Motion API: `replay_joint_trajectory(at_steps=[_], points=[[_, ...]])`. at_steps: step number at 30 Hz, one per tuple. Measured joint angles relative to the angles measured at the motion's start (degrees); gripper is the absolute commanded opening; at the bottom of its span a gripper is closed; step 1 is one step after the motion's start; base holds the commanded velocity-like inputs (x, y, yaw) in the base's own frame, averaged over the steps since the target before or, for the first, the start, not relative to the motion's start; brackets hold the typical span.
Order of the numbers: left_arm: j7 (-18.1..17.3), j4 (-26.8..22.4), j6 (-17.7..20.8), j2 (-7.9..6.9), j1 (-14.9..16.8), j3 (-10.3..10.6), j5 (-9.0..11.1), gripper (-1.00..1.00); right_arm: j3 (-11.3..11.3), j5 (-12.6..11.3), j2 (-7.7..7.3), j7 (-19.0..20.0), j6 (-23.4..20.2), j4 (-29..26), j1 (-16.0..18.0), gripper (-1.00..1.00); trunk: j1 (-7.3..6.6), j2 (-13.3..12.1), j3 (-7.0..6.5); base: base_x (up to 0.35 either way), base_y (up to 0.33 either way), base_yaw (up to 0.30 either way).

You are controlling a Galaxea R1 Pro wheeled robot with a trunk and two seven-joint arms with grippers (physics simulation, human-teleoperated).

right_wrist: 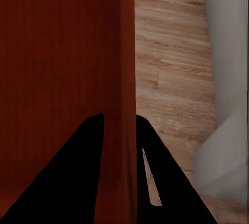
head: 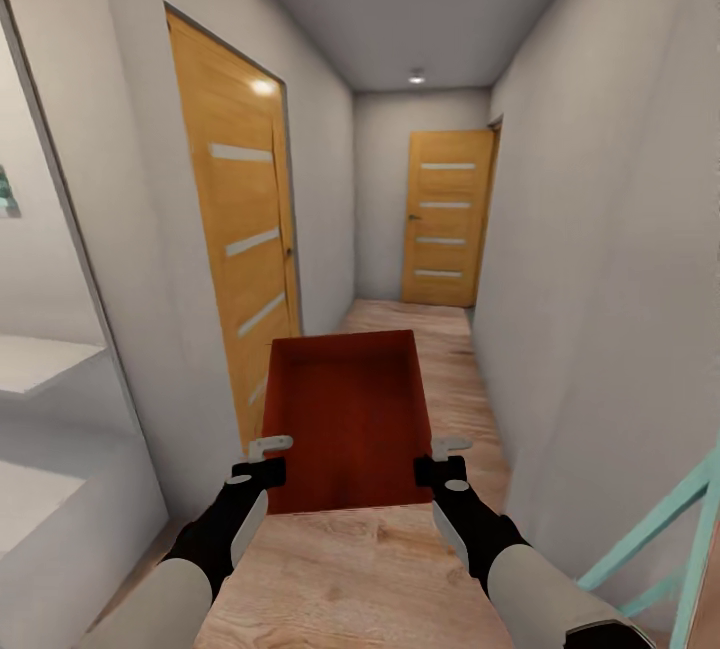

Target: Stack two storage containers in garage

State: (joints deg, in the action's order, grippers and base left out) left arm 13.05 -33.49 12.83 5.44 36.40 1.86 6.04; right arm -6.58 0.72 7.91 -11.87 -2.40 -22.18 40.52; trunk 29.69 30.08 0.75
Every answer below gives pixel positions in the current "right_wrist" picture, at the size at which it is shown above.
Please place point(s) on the storage box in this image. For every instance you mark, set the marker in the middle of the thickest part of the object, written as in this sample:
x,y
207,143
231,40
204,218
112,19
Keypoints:
x,y
61,62

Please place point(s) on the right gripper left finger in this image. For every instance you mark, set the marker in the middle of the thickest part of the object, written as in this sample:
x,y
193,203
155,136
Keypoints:
x,y
65,190

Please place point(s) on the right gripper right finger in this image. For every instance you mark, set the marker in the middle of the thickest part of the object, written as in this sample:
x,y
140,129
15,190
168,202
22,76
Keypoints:
x,y
180,202

